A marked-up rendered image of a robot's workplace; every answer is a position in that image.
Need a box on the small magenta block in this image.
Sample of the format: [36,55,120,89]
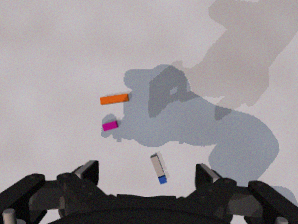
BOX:
[102,121,118,131]

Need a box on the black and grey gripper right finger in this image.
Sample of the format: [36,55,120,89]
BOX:
[166,164,298,224]

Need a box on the small blue block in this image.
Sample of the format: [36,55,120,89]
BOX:
[158,175,167,185]

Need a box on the orange rod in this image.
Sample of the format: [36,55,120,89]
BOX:
[100,94,129,105]

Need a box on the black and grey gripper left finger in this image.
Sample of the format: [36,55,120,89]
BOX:
[0,160,126,224]

